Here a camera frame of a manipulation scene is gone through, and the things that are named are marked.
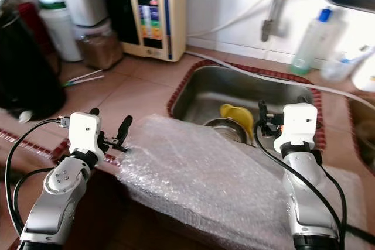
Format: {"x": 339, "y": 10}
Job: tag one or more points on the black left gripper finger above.
{"x": 125, "y": 130}
{"x": 94, "y": 111}

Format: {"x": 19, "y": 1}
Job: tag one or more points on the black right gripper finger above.
{"x": 263, "y": 112}

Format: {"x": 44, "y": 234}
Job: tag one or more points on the steel bowl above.
{"x": 218, "y": 128}

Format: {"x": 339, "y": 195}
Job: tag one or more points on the white stick green tip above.
{"x": 85, "y": 80}
{"x": 85, "y": 74}

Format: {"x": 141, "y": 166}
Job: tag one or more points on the large steel sink basin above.
{"x": 240, "y": 86}

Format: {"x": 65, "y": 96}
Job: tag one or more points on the brown powder jar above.
{"x": 99, "y": 50}

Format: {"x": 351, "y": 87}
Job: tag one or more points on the black kettle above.
{"x": 29, "y": 68}

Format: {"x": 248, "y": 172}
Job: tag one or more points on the white canister green band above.
{"x": 61, "y": 36}

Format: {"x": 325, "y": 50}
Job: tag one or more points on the soap bottle blue cap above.
{"x": 313, "y": 45}

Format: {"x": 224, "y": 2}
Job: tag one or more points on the clear plastic cup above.
{"x": 340, "y": 68}

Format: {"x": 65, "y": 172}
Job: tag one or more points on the clear bubble wrap sheet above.
{"x": 199, "y": 185}

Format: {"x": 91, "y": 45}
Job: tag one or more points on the tall white plastic bottle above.
{"x": 366, "y": 77}

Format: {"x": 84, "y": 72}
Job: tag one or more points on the dark red canister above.
{"x": 32, "y": 19}

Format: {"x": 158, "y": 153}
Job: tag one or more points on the cream water ionizer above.
{"x": 173, "y": 27}

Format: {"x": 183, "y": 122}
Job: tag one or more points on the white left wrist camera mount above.
{"x": 85, "y": 133}

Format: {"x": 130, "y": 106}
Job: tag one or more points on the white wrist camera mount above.
{"x": 297, "y": 126}
{"x": 85, "y": 133}

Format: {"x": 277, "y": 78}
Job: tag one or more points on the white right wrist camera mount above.
{"x": 297, "y": 126}

